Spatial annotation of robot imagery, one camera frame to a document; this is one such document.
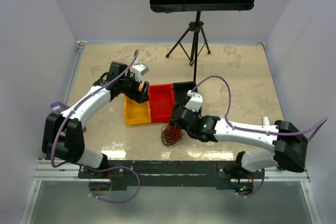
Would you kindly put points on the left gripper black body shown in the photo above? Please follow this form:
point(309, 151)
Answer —
point(129, 86)

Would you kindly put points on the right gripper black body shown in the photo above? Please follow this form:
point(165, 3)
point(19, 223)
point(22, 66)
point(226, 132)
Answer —
point(195, 112)

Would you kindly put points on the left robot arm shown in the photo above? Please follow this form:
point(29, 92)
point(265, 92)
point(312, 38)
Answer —
point(63, 133)

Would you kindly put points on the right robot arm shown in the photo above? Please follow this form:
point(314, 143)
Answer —
point(281, 144)

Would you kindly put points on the yellow plastic bin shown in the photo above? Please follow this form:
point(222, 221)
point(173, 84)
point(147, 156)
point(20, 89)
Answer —
point(136, 113)

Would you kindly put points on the red plastic bin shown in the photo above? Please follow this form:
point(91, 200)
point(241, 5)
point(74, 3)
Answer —
point(162, 101)

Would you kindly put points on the black plastic bin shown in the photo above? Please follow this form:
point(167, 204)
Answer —
point(180, 90)

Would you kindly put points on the white cylinder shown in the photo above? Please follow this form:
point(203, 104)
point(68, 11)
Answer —
point(266, 121)

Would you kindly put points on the purple holder block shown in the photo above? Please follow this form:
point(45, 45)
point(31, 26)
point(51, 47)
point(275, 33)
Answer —
point(57, 108)

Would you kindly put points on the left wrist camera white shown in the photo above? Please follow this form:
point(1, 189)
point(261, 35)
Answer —
point(139, 70)

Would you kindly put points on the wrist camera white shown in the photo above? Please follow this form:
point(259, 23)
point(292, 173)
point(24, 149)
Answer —
point(195, 101)
point(139, 70)

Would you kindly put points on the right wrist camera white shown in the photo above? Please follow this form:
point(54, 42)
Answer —
point(195, 101)

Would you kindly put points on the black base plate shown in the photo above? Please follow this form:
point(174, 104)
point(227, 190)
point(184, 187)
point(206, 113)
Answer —
point(217, 174)

